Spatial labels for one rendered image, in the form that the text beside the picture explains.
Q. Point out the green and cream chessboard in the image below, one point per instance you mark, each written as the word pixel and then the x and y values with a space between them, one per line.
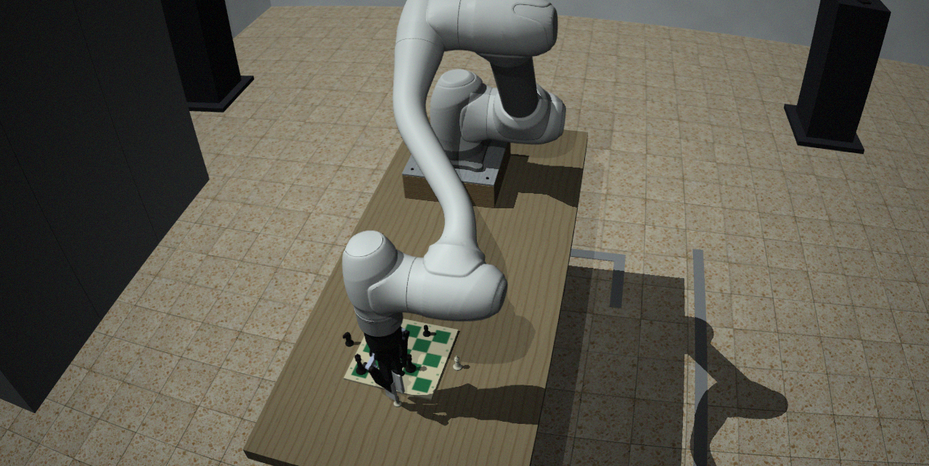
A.
pixel 429 355

